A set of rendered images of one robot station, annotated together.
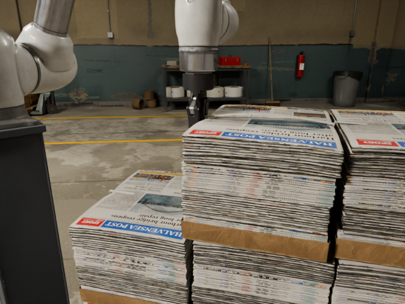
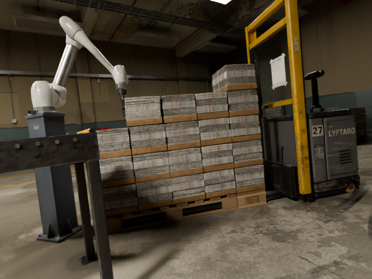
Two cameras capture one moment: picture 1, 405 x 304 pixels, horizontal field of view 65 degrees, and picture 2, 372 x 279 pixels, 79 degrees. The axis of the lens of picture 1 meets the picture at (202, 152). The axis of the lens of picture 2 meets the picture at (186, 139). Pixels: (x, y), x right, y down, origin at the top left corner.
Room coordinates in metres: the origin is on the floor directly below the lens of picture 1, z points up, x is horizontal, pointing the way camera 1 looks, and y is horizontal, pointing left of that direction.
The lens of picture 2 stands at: (-1.23, 0.43, 0.78)
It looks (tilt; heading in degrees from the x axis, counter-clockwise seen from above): 3 degrees down; 333
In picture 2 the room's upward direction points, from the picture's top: 6 degrees counter-clockwise
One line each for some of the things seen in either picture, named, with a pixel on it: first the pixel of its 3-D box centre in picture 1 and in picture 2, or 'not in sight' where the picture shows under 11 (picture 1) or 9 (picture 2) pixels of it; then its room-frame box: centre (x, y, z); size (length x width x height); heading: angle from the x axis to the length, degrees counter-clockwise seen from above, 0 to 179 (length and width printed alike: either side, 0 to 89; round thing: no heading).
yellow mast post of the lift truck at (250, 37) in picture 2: not in sight; (256, 103); (0.72, -1.50, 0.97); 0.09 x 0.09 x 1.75; 76
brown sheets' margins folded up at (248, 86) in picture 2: not in sight; (237, 137); (0.51, -1.00, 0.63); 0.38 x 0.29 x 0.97; 166
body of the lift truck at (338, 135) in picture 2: not in sight; (308, 150); (0.32, -1.78, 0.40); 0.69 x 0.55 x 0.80; 166
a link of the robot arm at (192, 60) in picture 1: (198, 60); (121, 86); (0.76, 0.01, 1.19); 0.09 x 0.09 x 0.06
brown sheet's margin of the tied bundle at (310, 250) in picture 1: (255, 220); (144, 122); (0.61, -0.12, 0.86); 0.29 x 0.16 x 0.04; 74
